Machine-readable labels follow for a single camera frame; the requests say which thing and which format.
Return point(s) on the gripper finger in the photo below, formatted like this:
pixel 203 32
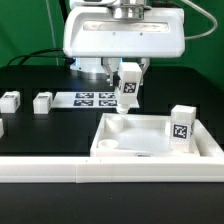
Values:
pixel 110 65
pixel 144 65

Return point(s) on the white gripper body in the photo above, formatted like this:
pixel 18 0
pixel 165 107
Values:
pixel 93 32

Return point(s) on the white square table top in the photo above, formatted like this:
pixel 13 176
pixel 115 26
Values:
pixel 137 136

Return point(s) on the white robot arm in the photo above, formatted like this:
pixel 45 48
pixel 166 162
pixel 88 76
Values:
pixel 121 10

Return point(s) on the white block at left edge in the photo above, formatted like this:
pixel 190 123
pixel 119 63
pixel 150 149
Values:
pixel 1 128

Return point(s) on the white L-shaped obstacle fence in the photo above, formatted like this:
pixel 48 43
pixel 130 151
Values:
pixel 208 167

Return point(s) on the white marker base plate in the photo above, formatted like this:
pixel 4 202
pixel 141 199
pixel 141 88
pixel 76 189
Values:
pixel 84 100

